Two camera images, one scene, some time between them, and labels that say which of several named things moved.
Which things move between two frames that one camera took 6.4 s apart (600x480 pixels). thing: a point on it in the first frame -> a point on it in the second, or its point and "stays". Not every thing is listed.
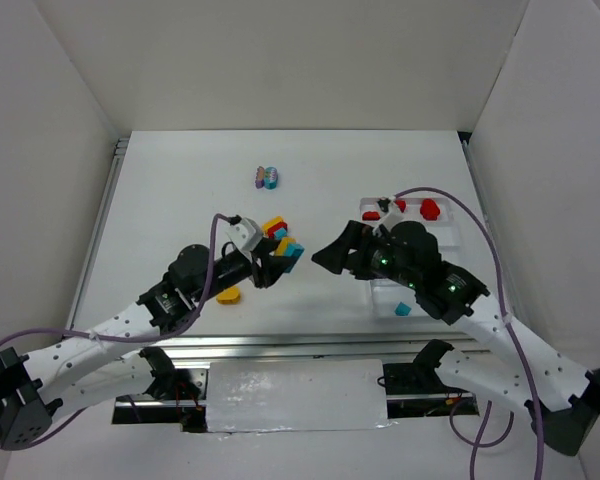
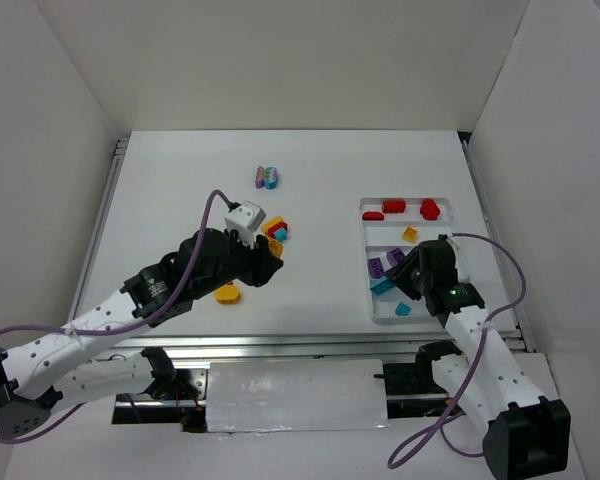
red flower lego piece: (429, 209) stays
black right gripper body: (361, 253) -> (407, 273)
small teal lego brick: (402, 309) stays
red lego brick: (371, 216) stays
